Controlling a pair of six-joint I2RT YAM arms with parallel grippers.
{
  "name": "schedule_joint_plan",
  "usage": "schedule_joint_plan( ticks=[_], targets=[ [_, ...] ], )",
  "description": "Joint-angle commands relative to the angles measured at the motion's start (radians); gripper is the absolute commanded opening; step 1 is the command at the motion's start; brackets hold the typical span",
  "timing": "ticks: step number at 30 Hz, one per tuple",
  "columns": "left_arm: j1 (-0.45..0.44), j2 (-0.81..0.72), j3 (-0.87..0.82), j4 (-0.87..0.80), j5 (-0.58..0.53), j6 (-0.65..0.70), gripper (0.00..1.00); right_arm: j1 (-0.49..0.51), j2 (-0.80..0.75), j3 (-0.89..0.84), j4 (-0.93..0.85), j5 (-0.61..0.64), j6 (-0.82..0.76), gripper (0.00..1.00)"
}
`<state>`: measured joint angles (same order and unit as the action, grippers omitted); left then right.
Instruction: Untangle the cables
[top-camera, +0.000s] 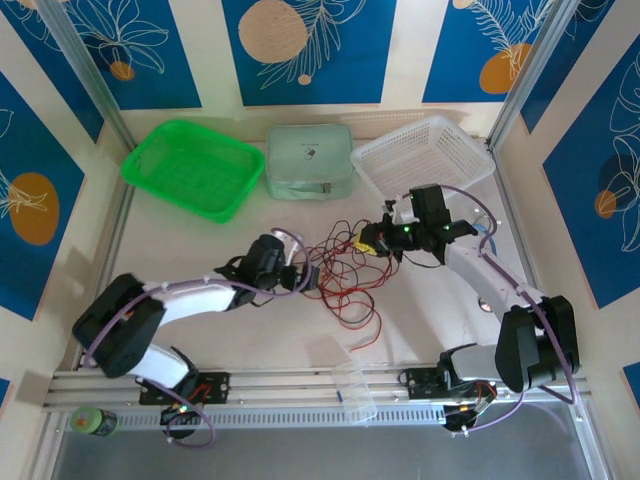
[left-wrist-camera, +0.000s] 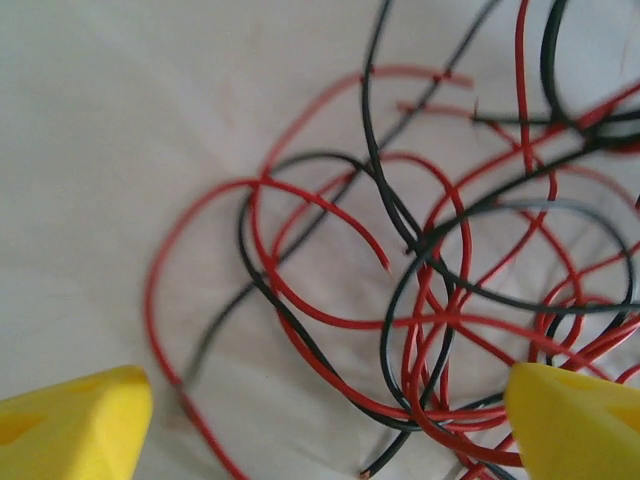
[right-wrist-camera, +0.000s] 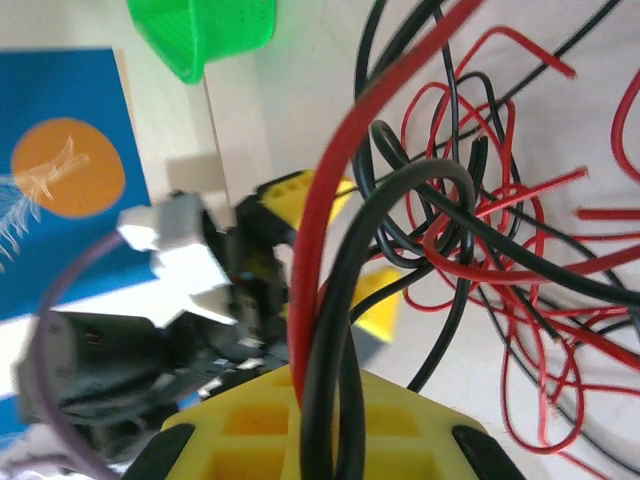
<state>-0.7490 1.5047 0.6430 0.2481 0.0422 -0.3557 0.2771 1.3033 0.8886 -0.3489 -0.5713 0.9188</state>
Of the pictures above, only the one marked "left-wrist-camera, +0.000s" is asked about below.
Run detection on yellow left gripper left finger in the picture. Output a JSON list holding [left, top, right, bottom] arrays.
[[0, 364, 155, 480]]

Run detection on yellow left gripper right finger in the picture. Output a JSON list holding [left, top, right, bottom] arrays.
[[503, 362, 640, 480]]

